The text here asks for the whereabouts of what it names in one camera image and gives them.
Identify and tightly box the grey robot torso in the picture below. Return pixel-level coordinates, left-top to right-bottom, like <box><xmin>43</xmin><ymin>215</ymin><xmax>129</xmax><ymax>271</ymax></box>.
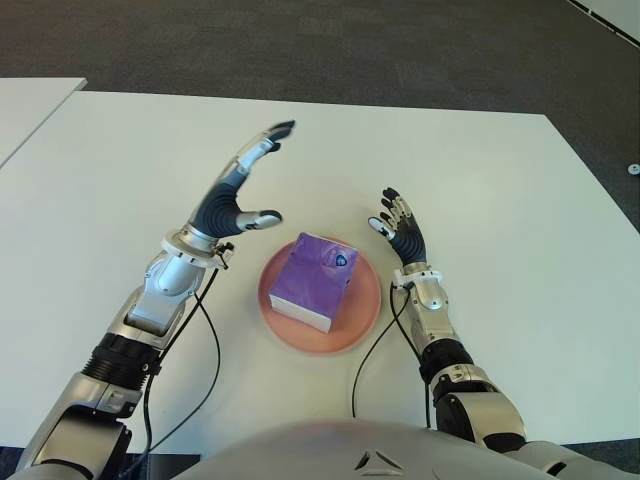
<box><xmin>174</xmin><ymin>419</ymin><xmax>541</xmax><ymax>480</ymax></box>

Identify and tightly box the white neighbouring table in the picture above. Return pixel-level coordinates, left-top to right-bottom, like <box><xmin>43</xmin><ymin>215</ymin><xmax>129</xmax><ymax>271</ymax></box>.
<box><xmin>0</xmin><ymin>77</ymin><xmax>89</xmax><ymax>169</ymax></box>

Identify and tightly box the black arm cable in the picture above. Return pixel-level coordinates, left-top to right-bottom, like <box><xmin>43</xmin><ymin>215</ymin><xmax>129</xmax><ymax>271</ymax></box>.
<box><xmin>124</xmin><ymin>264</ymin><xmax>222</xmax><ymax>474</ymax></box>
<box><xmin>352</xmin><ymin>282</ymin><xmax>434</xmax><ymax>431</ymax></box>

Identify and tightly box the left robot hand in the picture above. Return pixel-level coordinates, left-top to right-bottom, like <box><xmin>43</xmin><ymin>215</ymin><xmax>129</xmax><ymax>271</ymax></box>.
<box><xmin>187</xmin><ymin>119</ymin><xmax>297</xmax><ymax>240</ymax></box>

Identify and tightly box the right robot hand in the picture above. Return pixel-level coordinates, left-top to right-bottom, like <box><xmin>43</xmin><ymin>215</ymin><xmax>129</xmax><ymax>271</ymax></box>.
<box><xmin>367</xmin><ymin>186</ymin><xmax>429</xmax><ymax>266</ymax></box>

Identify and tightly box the purple tissue paper pack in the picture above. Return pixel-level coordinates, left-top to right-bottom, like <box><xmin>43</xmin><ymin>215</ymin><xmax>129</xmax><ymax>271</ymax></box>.
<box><xmin>268</xmin><ymin>231</ymin><xmax>359</xmax><ymax>334</ymax></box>

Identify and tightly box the pink round plate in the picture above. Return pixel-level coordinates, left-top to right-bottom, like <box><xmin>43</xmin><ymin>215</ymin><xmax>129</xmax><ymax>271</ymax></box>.
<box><xmin>258</xmin><ymin>238</ymin><xmax>382</xmax><ymax>356</ymax></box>

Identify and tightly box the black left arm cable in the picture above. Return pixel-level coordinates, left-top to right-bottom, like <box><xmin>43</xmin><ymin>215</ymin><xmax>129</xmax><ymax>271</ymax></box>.
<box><xmin>124</xmin><ymin>264</ymin><xmax>222</xmax><ymax>474</ymax></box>

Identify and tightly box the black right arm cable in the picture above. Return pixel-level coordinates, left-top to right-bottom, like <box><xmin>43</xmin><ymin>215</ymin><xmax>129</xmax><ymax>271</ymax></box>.
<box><xmin>352</xmin><ymin>282</ymin><xmax>434</xmax><ymax>431</ymax></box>

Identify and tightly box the black base under table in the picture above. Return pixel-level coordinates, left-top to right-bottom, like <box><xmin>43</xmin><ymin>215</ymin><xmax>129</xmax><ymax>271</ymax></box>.
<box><xmin>127</xmin><ymin>452</ymin><xmax>202</xmax><ymax>480</ymax></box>

